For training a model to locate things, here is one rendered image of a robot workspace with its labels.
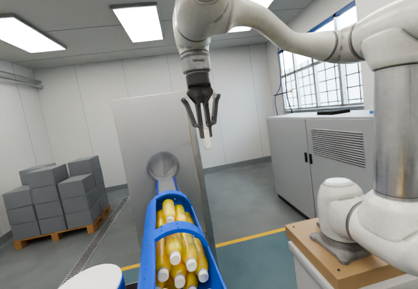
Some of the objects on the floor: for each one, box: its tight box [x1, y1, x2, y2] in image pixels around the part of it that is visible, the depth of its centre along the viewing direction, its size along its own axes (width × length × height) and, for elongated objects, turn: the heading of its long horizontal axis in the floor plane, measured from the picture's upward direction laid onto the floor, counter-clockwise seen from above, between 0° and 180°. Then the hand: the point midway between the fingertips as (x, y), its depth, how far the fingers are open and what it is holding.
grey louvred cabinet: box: [266, 110, 418, 289], centre depth 244 cm, size 54×215×145 cm, turn 67°
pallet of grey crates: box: [2, 155, 111, 250], centre depth 356 cm, size 120×80×119 cm
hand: (206, 138), depth 63 cm, fingers closed
